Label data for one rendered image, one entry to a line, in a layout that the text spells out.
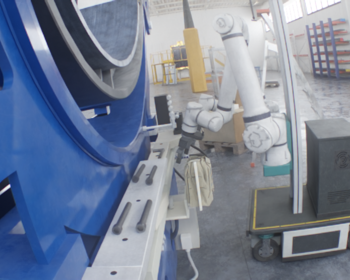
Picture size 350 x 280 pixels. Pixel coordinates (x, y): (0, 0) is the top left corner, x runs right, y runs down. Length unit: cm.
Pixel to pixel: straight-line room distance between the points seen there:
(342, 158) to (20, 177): 170
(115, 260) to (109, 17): 207
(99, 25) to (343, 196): 216
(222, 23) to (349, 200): 131
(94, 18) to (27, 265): 221
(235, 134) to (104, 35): 285
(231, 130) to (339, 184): 298
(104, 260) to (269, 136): 105
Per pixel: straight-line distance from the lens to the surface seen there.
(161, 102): 268
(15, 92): 68
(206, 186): 153
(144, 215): 103
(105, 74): 177
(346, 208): 209
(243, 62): 162
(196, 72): 151
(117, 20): 254
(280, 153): 182
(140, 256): 85
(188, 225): 197
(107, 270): 82
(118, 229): 98
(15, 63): 70
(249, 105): 162
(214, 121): 178
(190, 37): 152
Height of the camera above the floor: 130
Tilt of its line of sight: 13 degrees down
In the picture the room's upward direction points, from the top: 8 degrees counter-clockwise
